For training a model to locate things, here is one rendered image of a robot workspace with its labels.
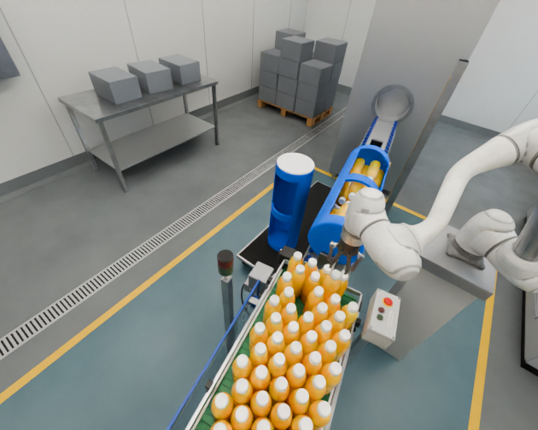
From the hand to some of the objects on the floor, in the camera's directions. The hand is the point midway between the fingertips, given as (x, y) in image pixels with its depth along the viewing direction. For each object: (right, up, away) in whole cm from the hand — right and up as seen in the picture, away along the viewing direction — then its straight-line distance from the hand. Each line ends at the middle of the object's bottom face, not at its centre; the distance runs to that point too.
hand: (337, 270), depth 109 cm
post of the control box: (+11, -96, +76) cm, 123 cm away
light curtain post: (+90, +5, +188) cm, 208 cm away
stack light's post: (-55, -83, +82) cm, 129 cm away
